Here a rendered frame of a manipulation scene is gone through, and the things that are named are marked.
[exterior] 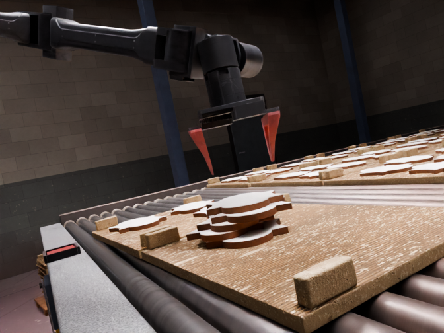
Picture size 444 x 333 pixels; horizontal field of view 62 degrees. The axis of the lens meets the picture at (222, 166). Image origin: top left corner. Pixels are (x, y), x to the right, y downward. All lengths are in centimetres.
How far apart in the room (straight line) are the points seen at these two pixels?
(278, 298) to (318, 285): 5
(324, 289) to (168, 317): 17
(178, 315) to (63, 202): 556
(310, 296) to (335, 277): 3
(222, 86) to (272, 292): 32
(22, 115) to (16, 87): 40
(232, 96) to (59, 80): 568
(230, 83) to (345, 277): 34
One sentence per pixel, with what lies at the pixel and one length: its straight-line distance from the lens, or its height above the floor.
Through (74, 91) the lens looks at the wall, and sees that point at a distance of 620.
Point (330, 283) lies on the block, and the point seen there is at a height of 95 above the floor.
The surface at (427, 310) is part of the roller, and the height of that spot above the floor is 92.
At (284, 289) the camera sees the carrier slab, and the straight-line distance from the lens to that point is 38.
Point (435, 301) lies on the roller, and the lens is 40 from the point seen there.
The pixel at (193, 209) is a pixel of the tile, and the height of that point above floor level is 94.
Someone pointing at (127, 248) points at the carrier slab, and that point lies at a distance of 75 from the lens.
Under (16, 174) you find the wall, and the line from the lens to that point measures 588.
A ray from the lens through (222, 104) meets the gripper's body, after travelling 56.
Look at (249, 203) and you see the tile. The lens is 56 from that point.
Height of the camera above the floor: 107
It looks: 2 degrees down
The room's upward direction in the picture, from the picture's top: 11 degrees counter-clockwise
